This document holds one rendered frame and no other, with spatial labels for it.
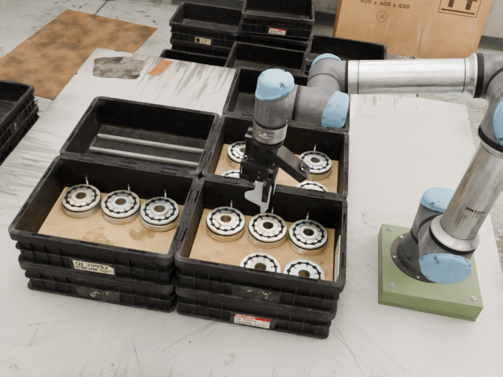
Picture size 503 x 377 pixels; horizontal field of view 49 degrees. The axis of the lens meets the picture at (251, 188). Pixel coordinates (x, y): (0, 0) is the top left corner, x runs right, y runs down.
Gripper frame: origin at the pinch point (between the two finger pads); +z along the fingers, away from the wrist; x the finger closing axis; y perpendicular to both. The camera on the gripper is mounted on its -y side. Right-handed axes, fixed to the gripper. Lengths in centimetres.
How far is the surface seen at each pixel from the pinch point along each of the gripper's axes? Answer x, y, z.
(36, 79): -154, 183, 98
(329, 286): 16.6, -19.4, 4.7
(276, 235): -0.7, -3.2, 11.6
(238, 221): -1.5, 7.6, 11.3
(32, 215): 17, 56, 9
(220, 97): -79, 39, 28
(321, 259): 0.9, -16.0, 14.4
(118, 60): -88, 87, 27
